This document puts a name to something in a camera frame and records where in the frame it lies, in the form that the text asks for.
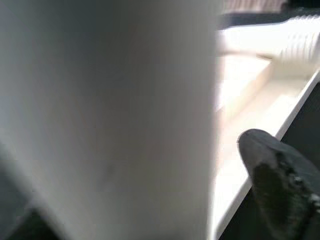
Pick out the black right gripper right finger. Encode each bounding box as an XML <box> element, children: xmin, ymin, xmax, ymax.
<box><xmin>236</xmin><ymin>128</ymin><xmax>320</xmax><ymax>240</ymax></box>

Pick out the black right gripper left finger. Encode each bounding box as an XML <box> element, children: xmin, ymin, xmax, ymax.
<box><xmin>0</xmin><ymin>159</ymin><xmax>58</xmax><ymax>240</ymax></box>

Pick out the white plastic table leg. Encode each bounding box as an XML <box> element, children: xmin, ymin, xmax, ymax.
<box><xmin>272</xmin><ymin>31</ymin><xmax>320</xmax><ymax>77</ymax></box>
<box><xmin>0</xmin><ymin>0</ymin><xmax>221</xmax><ymax>240</ymax></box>
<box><xmin>222</xmin><ymin>13</ymin><xmax>320</xmax><ymax>36</ymax></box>

